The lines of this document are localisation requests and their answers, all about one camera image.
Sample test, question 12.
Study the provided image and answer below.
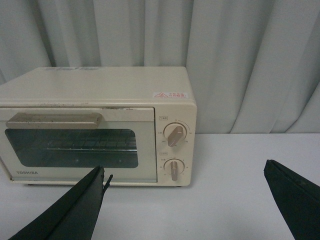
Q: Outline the lower beige timer knob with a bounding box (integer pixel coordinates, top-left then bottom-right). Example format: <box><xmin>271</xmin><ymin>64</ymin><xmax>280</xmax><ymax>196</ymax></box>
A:
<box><xmin>163</xmin><ymin>158</ymin><xmax>185</xmax><ymax>182</ymax></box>

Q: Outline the cream Toshiba toaster oven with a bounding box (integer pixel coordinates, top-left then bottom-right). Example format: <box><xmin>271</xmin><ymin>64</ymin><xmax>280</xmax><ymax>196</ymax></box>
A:
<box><xmin>0</xmin><ymin>66</ymin><xmax>197</xmax><ymax>187</ymax></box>

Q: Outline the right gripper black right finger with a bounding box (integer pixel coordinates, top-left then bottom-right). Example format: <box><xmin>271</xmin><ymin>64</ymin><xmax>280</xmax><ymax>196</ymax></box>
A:
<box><xmin>263</xmin><ymin>159</ymin><xmax>320</xmax><ymax>240</ymax></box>

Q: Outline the red warning sticker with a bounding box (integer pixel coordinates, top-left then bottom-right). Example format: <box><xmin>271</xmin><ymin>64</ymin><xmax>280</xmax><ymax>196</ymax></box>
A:
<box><xmin>152</xmin><ymin>91</ymin><xmax>188</xmax><ymax>99</ymax></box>

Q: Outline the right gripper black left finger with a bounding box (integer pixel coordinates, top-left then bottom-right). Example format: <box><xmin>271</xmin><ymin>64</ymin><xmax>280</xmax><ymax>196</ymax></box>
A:
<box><xmin>11</xmin><ymin>166</ymin><xmax>113</xmax><ymax>240</ymax></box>

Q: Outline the oven glass door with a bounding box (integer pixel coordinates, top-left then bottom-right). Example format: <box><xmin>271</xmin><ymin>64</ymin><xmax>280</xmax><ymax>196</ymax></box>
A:
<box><xmin>0</xmin><ymin>107</ymin><xmax>157</xmax><ymax>185</ymax></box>

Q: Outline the beige oven door handle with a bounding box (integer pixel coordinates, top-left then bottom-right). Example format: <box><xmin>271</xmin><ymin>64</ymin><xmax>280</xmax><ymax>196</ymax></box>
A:
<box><xmin>6</xmin><ymin>113</ymin><xmax>103</xmax><ymax>130</ymax></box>

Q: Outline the white pleated curtain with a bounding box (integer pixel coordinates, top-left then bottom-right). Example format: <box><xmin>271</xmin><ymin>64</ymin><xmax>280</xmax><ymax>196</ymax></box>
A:
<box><xmin>0</xmin><ymin>0</ymin><xmax>320</xmax><ymax>134</ymax></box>

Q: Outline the upper beige temperature knob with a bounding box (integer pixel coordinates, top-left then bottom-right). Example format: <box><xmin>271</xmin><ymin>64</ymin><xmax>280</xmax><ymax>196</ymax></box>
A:
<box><xmin>163</xmin><ymin>123</ymin><xmax>187</xmax><ymax>147</ymax></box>

